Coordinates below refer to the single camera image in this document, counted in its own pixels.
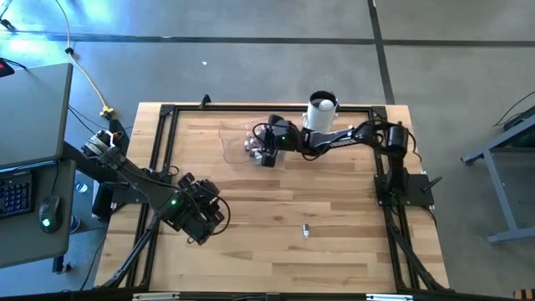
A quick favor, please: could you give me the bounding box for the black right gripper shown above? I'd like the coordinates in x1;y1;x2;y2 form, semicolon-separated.
255;113;288;168

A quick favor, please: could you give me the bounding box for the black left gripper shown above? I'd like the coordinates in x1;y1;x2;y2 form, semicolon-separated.
179;171;227;246

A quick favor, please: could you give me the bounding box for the clear plastic bin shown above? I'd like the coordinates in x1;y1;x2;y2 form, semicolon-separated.
219;118;292;167

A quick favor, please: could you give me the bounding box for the white cylindrical cup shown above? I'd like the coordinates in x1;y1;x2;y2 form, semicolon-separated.
303;90;339;135

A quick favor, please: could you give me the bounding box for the black power box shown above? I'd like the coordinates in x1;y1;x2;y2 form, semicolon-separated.
91;183;116;221

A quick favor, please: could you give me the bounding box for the black computer mouse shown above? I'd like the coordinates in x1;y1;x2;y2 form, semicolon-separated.
38;195;64;234

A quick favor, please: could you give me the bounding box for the gray desk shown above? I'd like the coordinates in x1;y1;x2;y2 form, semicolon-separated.
0;161;79;268

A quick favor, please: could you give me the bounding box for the gray flat panel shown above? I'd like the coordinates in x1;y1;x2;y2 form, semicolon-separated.
0;62;74;171

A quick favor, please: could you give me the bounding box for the black keyboard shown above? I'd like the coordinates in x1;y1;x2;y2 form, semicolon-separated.
0;171;34;218

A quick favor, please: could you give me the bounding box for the red-lit black device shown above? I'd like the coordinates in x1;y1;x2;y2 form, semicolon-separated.
0;58;16;79

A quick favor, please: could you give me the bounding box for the black aluminium table frame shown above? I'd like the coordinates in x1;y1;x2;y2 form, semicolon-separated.
98;103;448;293

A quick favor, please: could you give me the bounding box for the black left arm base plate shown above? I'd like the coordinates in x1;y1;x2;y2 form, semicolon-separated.
109;171;172;206

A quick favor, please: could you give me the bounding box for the silver metal bracket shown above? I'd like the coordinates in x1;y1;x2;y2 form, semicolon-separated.
132;292;181;301
366;293;414;301

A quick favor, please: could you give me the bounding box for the yellow power cable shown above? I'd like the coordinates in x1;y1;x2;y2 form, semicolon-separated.
54;0;116;119

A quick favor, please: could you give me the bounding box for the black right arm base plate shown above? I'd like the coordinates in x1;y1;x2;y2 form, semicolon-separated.
374;173;443;208

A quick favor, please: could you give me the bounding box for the gray metal cart frame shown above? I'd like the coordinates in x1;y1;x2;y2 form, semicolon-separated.
461;106;535;246

